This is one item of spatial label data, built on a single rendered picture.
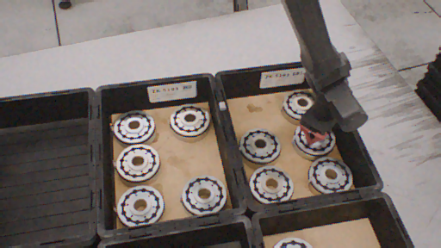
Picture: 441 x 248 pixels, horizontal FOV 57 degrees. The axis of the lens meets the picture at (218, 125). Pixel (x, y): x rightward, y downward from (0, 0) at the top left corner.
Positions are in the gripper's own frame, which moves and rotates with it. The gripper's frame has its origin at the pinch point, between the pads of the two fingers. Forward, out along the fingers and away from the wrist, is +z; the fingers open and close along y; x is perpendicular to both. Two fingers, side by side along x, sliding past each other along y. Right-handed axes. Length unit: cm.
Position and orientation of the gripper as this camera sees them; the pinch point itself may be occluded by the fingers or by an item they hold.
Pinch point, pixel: (315, 134)
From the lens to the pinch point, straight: 103.3
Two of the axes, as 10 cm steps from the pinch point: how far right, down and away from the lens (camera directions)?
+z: -0.2, 5.9, 8.0
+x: -7.7, -5.2, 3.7
